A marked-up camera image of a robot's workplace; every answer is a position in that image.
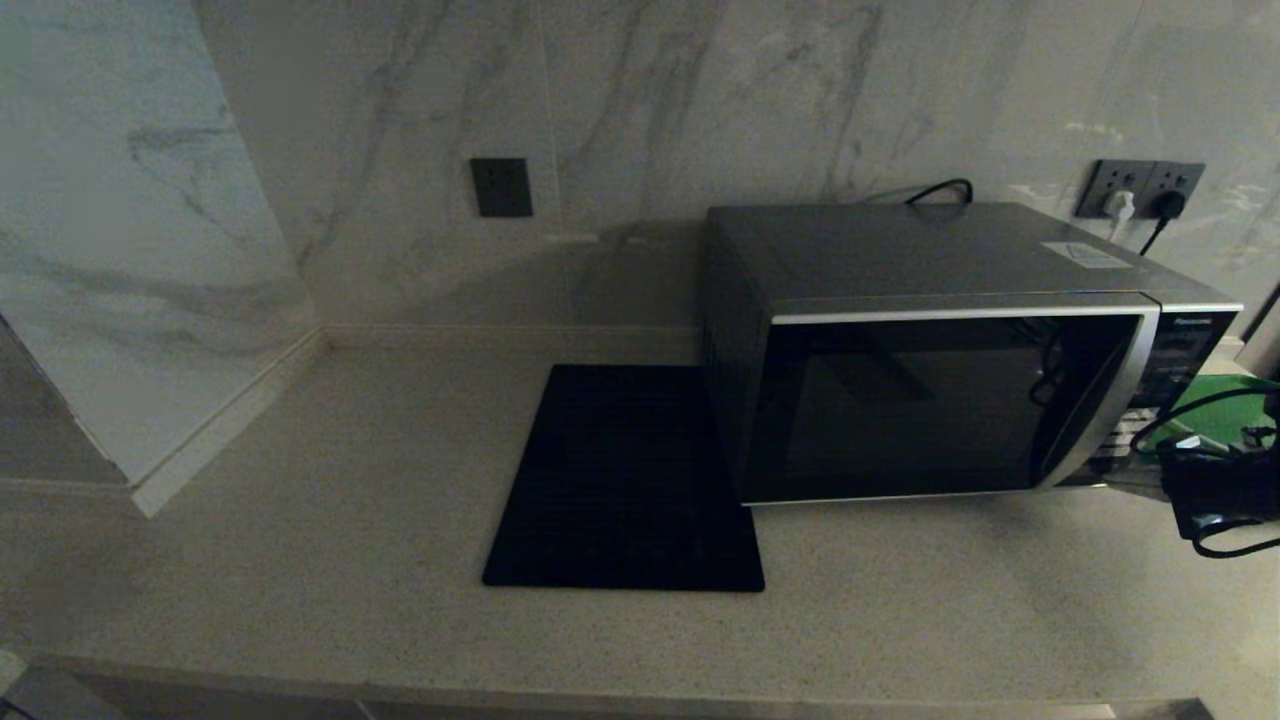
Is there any white label sticker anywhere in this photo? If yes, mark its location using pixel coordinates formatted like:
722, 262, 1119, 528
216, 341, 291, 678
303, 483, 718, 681
1042, 241, 1134, 270

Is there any dark double wall socket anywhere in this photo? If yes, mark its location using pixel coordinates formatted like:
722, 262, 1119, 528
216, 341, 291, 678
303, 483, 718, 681
1077, 160, 1207, 221

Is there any silver microwave oven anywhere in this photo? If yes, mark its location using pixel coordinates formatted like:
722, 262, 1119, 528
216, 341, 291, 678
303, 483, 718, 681
698, 205, 1244, 506

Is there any green plastic tray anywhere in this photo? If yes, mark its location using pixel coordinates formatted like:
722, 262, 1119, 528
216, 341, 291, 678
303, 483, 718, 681
1165, 375, 1280, 453

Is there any black induction cooktop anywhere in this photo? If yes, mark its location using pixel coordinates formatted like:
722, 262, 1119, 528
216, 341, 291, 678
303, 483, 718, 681
482, 365, 767, 593

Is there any black power cable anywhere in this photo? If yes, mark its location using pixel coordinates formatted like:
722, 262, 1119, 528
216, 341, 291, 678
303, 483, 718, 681
905, 178, 1171, 259

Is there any dark glass microwave door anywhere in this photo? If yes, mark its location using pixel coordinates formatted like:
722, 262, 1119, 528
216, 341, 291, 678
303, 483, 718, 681
740, 303, 1163, 506

